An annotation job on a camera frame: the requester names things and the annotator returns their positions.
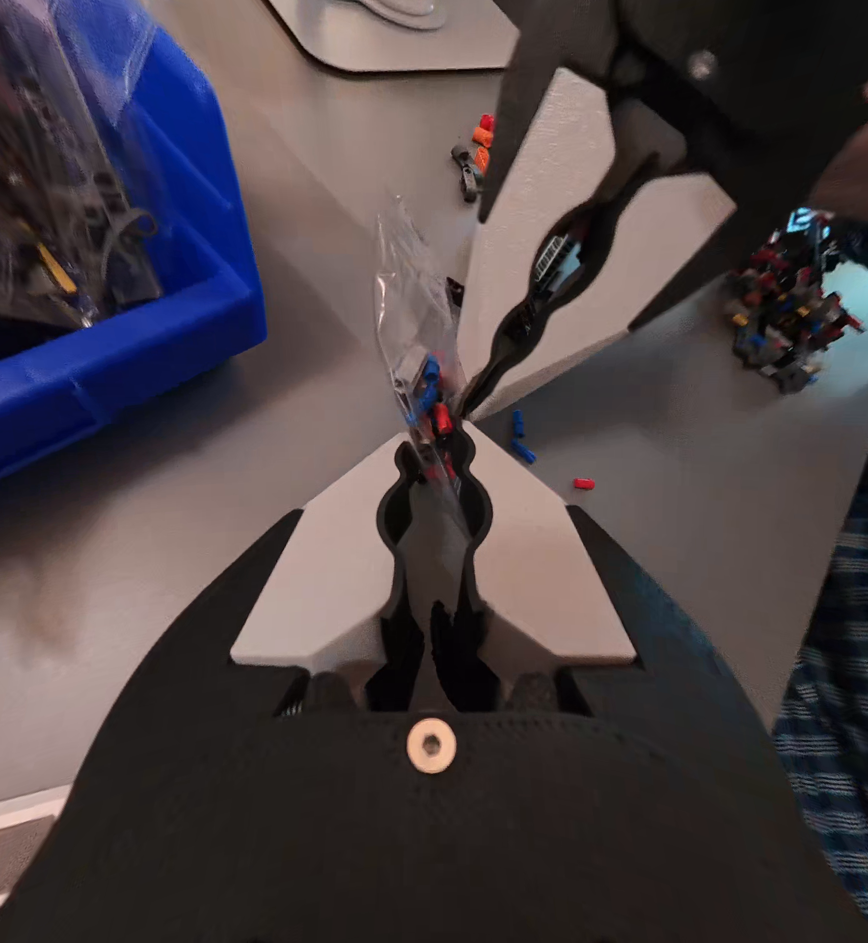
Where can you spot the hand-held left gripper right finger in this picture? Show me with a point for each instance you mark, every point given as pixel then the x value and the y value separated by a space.
pixel 544 582

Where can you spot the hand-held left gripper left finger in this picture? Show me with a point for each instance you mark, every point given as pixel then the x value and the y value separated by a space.
pixel 316 582

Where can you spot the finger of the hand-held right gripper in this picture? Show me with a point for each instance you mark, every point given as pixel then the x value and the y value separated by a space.
pixel 647 258
pixel 537 177

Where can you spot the clear bag of lego pieces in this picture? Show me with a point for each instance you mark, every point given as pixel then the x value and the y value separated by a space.
pixel 412 295

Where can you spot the orange lego piece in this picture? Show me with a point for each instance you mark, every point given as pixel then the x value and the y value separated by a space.
pixel 483 159
pixel 483 137

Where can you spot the dark grey lego connector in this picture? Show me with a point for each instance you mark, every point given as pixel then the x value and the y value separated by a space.
pixel 468 175

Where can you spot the blue lego pin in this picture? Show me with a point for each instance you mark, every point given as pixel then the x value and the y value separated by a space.
pixel 524 452
pixel 519 426

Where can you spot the partly built lego model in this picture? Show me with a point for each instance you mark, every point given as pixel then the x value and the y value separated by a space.
pixel 787 309

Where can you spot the pile of bagged lego parts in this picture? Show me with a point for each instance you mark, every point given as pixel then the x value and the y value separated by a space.
pixel 36 184

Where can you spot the grey monitor stand base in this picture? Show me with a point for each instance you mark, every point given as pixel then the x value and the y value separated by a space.
pixel 404 50

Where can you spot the blue plastic bin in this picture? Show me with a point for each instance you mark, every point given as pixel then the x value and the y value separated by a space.
pixel 183 309

